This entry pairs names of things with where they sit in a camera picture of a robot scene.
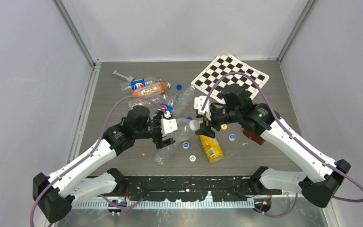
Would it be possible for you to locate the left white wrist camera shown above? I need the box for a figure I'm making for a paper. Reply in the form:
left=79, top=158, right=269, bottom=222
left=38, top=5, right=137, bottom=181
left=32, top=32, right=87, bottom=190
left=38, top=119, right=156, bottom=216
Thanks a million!
left=160, top=111, right=178, bottom=135

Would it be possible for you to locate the black white checkered mat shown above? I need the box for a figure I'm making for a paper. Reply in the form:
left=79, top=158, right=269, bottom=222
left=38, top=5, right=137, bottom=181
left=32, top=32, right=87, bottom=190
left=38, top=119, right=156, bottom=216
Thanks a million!
left=191, top=52, right=269, bottom=104

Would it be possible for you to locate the crushed clear bottle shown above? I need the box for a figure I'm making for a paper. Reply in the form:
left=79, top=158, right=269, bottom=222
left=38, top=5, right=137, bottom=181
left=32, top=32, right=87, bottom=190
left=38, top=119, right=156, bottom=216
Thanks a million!
left=128, top=94, right=167, bottom=110

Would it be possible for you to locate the yellow juice bottle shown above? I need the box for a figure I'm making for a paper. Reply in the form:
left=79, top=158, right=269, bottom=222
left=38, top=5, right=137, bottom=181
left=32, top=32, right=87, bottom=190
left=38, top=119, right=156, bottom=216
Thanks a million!
left=199, top=135, right=224, bottom=163

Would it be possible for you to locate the orange drink bottle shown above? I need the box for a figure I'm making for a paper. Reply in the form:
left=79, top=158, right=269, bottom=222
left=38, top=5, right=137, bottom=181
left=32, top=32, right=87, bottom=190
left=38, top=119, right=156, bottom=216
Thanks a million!
left=132, top=82, right=172, bottom=97

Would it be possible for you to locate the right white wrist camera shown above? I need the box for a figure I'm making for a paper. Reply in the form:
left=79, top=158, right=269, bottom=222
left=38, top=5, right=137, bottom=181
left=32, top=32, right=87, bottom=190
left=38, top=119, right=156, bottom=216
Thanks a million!
left=194, top=96, right=211, bottom=120

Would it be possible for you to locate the clear bottle near mat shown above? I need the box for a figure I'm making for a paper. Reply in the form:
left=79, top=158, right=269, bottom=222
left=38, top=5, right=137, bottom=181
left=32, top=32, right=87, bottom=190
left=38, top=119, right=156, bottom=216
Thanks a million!
left=171, top=85, right=195, bottom=118

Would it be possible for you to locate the pepsi bottle rear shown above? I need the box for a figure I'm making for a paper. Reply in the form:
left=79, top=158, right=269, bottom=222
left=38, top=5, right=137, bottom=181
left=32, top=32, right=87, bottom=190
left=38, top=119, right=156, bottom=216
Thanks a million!
left=120, top=77, right=161, bottom=94

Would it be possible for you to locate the white bottle cap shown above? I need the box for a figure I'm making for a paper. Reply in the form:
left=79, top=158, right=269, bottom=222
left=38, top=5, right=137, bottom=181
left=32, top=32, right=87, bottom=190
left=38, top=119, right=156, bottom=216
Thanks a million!
left=189, top=120, right=200, bottom=131

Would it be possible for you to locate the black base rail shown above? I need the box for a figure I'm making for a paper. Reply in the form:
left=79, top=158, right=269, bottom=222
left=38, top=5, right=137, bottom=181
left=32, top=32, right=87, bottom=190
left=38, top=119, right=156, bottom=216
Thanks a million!
left=103, top=175, right=282, bottom=202

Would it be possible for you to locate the brown wooden block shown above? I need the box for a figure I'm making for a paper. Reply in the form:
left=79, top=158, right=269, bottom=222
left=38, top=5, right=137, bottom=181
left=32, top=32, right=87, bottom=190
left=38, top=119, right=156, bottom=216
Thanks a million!
left=243, top=130, right=265, bottom=145

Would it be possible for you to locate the clear square labelled bottle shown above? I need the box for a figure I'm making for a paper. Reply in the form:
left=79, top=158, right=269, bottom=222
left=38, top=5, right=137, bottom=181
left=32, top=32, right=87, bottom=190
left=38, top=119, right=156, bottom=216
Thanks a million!
left=172, top=118, right=195, bottom=142

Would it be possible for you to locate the grey metal t-bolt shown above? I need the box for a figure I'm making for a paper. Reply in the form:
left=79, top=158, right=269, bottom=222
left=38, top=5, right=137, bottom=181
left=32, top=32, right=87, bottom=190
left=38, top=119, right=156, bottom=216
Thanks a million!
left=112, top=70, right=134, bottom=81

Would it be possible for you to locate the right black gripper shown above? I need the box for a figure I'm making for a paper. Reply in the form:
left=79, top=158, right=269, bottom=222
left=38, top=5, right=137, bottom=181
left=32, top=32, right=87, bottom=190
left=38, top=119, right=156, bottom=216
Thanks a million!
left=195, top=105, right=241, bottom=139

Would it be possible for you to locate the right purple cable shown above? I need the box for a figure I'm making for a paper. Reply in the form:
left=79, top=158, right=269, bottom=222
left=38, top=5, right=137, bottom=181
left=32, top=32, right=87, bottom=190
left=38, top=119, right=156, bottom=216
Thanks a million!
left=200, top=71, right=363, bottom=203

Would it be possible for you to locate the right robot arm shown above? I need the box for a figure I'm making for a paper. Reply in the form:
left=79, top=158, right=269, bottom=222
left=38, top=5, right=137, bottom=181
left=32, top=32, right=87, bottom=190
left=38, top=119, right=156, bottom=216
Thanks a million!
left=194, top=84, right=351, bottom=208

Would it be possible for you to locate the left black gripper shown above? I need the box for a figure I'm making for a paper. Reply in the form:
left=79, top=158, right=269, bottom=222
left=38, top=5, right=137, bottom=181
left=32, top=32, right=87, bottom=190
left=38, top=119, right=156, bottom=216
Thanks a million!
left=134, top=111, right=175, bottom=148

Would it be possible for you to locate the white green cap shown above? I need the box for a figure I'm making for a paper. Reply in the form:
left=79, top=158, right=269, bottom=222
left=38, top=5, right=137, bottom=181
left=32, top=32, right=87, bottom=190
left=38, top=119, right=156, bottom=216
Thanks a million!
left=189, top=155, right=196, bottom=163

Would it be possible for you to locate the clear ribbed plastic bottle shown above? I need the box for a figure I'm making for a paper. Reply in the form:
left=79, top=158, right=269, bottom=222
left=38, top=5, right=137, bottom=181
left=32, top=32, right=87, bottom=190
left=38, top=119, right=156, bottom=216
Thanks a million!
left=153, top=142, right=180, bottom=166

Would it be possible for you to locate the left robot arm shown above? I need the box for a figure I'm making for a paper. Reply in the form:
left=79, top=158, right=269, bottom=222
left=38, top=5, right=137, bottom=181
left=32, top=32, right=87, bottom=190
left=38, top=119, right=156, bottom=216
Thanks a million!
left=30, top=105, right=178, bottom=224

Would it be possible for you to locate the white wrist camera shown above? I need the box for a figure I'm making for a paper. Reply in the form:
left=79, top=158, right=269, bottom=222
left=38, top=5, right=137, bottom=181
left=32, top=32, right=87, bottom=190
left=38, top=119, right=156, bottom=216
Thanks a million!
left=160, top=111, right=178, bottom=135
left=194, top=96, right=211, bottom=120

